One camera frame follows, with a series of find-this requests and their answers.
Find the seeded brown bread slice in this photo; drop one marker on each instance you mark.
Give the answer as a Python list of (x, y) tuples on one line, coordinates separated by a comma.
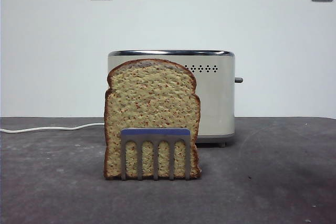
[(152, 98)]

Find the grey toaster lever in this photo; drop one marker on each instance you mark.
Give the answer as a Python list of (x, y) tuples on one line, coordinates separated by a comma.
[(239, 80)]

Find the steel bread rack blue top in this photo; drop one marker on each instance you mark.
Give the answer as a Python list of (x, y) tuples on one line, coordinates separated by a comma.
[(155, 137)]

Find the cream steel two-slot toaster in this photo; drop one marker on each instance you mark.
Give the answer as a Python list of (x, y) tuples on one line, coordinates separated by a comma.
[(215, 98)]

